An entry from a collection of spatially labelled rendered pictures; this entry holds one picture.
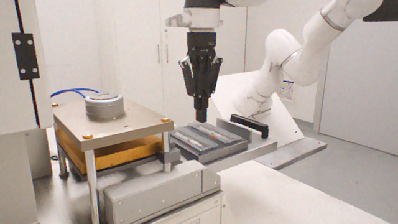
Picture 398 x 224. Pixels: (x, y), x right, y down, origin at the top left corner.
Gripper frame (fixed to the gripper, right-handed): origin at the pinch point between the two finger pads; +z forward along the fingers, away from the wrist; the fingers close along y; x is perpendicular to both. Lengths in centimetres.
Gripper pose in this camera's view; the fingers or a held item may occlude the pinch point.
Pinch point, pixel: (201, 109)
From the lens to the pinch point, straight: 80.0
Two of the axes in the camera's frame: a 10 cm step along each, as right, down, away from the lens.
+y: 8.1, -1.7, 5.6
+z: 0.0, 9.6, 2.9
